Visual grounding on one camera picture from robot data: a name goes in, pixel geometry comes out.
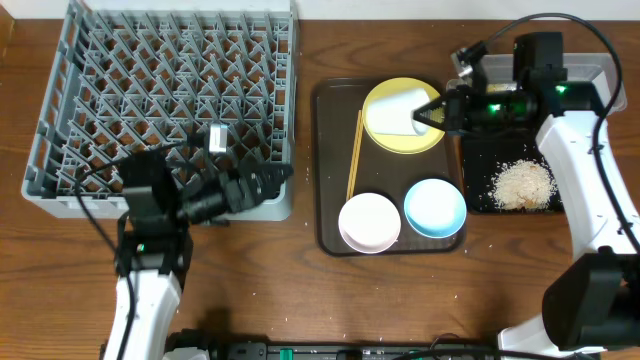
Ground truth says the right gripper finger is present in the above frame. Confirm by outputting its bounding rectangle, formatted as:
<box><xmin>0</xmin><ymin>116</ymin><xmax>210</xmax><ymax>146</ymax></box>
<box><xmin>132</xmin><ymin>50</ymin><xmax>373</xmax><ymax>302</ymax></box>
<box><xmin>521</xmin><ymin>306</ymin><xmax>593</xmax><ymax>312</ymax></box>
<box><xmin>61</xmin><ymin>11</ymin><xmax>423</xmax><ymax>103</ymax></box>
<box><xmin>419</xmin><ymin>96</ymin><xmax>446</xmax><ymax>112</ymax></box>
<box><xmin>412</xmin><ymin>106</ymin><xmax>445</xmax><ymax>131</ymax></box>

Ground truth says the white cup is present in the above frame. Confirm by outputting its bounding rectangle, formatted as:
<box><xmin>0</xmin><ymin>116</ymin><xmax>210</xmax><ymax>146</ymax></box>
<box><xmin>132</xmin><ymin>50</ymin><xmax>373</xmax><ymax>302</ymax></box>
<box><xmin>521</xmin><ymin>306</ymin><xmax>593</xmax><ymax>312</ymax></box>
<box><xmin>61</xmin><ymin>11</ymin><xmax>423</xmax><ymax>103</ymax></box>
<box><xmin>366</xmin><ymin>88</ymin><xmax>430</xmax><ymax>136</ymax></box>

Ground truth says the leftover rice pile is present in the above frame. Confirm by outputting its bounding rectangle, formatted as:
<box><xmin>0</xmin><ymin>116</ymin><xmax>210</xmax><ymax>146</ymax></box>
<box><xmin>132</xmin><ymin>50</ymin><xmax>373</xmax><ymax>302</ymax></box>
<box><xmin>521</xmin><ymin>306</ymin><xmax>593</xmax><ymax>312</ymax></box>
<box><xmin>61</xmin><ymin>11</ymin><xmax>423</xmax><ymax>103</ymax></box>
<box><xmin>488</xmin><ymin>159</ymin><xmax>557</xmax><ymax>211</ymax></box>

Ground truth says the light blue bowl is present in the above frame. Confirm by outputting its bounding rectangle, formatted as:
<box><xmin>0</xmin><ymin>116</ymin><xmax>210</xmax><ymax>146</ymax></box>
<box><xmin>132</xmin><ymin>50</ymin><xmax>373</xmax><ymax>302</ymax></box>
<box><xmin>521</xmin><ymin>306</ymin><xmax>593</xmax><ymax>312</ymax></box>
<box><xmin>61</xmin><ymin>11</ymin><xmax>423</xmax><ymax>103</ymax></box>
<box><xmin>403</xmin><ymin>178</ymin><xmax>467</xmax><ymax>239</ymax></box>

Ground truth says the white bowl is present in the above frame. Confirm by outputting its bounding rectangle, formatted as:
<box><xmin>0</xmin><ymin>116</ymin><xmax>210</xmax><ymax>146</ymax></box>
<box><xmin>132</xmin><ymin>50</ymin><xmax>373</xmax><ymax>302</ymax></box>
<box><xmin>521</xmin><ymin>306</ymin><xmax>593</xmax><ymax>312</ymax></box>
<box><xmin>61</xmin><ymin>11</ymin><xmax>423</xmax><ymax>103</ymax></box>
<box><xmin>338</xmin><ymin>193</ymin><xmax>401</xmax><ymax>254</ymax></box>

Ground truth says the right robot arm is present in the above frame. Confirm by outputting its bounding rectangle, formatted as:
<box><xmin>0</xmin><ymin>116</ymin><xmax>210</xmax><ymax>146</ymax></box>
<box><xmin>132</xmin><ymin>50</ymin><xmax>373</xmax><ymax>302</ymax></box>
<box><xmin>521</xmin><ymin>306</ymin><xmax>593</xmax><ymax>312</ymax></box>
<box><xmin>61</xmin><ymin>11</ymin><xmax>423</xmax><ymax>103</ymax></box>
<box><xmin>412</xmin><ymin>32</ymin><xmax>639</xmax><ymax>359</ymax></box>

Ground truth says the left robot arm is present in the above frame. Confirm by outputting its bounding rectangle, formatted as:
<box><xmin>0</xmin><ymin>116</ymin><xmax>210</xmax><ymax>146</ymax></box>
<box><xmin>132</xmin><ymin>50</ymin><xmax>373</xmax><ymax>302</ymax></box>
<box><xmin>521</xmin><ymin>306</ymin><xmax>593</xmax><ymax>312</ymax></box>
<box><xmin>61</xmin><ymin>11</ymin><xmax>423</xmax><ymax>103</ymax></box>
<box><xmin>102</xmin><ymin>152</ymin><xmax>293</xmax><ymax>359</ymax></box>

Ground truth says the black waste tray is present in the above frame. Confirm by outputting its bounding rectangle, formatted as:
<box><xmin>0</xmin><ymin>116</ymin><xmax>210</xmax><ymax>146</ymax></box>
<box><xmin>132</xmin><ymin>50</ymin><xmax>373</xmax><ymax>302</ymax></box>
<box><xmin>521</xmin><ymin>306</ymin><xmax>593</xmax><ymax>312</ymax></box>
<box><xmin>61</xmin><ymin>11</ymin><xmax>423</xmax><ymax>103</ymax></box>
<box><xmin>461</xmin><ymin>133</ymin><xmax>564</xmax><ymax>215</ymax></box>

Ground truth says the grey dishwasher rack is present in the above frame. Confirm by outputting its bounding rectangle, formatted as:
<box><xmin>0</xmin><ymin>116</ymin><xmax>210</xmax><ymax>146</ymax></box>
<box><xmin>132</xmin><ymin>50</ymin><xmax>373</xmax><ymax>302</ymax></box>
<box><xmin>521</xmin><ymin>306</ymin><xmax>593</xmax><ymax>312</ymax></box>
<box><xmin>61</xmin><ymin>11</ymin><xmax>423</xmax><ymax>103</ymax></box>
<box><xmin>21</xmin><ymin>1</ymin><xmax>298</xmax><ymax>219</ymax></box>

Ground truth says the clear plastic bin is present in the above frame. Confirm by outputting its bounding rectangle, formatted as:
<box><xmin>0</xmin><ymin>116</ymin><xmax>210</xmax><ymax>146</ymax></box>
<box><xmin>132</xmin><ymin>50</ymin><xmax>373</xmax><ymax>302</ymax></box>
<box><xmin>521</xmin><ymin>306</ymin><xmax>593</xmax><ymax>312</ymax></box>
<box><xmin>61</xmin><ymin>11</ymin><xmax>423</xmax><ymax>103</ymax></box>
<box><xmin>446</xmin><ymin>53</ymin><xmax>626</xmax><ymax>137</ymax></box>

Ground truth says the yellow plate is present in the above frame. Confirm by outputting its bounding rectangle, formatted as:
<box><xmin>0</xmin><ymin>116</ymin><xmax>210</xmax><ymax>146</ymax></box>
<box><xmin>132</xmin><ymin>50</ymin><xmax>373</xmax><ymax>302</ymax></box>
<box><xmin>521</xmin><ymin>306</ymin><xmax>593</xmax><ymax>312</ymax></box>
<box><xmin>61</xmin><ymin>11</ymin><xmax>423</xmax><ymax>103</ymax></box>
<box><xmin>362</xmin><ymin>77</ymin><xmax>444</xmax><ymax>155</ymax></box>

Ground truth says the wooden chopstick right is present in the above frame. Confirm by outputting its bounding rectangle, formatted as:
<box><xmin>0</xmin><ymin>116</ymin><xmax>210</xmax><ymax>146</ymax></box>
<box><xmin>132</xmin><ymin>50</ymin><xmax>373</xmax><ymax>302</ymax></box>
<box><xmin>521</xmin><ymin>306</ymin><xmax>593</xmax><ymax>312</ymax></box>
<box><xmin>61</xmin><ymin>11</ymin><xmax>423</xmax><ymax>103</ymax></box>
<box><xmin>348</xmin><ymin>110</ymin><xmax>363</xmax><ymax>202</ymax></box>

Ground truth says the dark brown serving tray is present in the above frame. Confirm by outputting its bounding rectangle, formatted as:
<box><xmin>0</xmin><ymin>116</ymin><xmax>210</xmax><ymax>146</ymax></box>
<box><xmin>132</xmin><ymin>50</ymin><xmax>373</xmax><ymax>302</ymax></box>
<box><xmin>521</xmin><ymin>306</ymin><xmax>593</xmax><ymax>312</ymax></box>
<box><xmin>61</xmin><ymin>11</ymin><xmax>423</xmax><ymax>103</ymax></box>
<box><xmin>311</xmin><ymin>77</ymin><xmax>462</xmax><ymax>257</ymax></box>

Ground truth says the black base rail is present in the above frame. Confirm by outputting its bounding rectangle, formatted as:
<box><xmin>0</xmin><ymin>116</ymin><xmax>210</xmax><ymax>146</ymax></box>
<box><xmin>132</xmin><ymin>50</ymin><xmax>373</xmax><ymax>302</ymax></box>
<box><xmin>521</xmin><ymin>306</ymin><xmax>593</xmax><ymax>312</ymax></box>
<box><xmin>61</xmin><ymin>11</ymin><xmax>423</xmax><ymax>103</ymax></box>
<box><xmin>165</xmin><ymin>330</ymin><xmax>494</xmax><ymax>360</ymax></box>

